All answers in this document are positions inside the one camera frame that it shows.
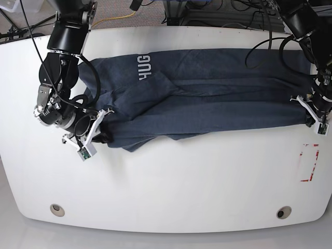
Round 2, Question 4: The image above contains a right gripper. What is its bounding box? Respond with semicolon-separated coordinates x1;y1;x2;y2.
34;95;114;143

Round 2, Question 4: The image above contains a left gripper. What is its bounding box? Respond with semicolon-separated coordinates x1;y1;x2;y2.
310;90;331;118

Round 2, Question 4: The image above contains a dark blue T-shirt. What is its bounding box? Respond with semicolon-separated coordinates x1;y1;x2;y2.
78;48;311;152

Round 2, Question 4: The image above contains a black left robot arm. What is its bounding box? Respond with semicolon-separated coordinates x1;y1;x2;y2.
269;1;331;118

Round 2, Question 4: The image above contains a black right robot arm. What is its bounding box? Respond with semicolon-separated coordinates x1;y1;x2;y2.
35;1;108;148

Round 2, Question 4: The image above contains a red tape rectangle marking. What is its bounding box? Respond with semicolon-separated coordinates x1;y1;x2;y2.
297;144;320;182

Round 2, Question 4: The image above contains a black box under table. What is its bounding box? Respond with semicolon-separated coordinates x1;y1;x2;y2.
166;17;185;26

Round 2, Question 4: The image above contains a black tripod stand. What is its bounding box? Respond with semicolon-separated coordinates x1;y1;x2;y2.
1;9;56;44

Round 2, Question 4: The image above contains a clear plastic storage box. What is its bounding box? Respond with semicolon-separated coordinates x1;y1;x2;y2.
0;0;44;13

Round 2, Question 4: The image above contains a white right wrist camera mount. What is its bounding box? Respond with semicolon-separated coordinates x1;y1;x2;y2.
62;108;114;161

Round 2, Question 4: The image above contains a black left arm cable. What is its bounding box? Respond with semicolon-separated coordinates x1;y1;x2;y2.
245;0;316;76

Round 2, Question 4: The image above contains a left table cable grommet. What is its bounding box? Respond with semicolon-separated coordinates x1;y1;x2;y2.
50;204;65;217

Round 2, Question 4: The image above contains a table cable grommet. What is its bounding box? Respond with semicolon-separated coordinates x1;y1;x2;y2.
50;204;65;217
276;206;292;219

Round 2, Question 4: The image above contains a right table cable grommet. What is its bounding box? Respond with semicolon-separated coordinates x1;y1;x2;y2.
276;206;292;219

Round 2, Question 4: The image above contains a yellow cable on floor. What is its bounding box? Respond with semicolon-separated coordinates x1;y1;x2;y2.
89;9;135;31

